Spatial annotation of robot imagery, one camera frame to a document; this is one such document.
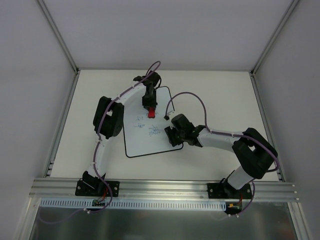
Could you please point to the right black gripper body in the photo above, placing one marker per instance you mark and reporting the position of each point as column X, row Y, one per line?
column 171, row 136

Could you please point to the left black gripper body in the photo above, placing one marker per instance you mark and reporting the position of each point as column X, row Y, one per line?
column 149, row 102

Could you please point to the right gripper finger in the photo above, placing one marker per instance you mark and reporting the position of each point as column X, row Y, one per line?
column 171, row 133
column 176, row 142

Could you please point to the red whiteboard eraser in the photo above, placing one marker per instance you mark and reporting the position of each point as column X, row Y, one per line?
column 151, row 113

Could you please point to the white whiteboard black frame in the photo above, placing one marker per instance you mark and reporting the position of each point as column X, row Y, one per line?
column 146, row 136

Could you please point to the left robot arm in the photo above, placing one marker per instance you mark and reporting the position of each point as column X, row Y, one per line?
column 108, row 122

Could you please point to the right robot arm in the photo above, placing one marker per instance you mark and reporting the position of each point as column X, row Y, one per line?
column 255, row 154

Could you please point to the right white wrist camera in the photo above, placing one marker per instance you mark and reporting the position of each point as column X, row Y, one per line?
column 169, row 115

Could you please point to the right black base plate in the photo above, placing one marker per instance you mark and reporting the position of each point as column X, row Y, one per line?
column 226, row 191

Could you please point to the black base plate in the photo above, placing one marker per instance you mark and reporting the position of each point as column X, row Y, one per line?
column 226, row 191
column 112, row 188

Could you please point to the white slotted cable duct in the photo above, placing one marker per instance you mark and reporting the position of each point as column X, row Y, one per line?
column 135, row 204

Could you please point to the left aluminium frame post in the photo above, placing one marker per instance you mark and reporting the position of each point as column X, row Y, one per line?
column 57, row 34

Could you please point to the aluminium frame post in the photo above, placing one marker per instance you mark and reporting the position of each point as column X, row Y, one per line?
column 275, row 34
column 57, row 34

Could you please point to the right aluminium frame post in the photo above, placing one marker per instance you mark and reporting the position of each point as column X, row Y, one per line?
column 275, row 34

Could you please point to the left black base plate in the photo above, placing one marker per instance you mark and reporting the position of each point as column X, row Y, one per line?
column 112, row 188

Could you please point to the aluminium mounting rail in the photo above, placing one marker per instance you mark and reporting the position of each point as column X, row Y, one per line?
column 265, row 191

